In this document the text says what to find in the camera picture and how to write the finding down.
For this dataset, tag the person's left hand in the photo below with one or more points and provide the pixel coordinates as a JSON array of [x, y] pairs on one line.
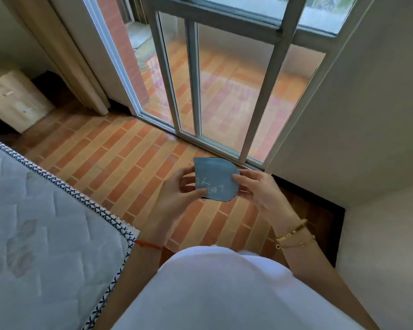
[[165, 206]]

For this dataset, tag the person's right hand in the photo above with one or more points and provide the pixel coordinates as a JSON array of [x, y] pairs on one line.
[[268, 199]]

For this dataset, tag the person's left thumb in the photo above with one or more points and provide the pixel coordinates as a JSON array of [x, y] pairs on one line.
[[194, 191]]

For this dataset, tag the person's right thumb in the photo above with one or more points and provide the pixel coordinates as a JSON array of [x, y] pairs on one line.
[[240, 182]]

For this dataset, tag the blue cloth piece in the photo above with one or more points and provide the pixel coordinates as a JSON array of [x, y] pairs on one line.
[[214, 178]]

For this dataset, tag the person's left forearm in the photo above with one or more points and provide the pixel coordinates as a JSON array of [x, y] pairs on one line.
[[130, 281]]

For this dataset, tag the person's right forearm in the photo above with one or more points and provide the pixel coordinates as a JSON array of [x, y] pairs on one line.
[[327, 281]]

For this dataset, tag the grey framed sliding glass door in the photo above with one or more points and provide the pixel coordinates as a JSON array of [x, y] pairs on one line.
[[227, 75]]

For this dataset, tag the person's white shirt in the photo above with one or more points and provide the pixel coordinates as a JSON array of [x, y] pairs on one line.
[[234, 292]]

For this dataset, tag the white quilted mattress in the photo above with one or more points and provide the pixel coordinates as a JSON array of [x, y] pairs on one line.
[[44, 243]]

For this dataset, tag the beige curtain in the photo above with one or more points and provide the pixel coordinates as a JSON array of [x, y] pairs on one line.
[[62, 54]]

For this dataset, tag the light wooden nightstand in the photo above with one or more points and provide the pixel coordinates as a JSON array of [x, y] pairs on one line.
[[13, 99]]

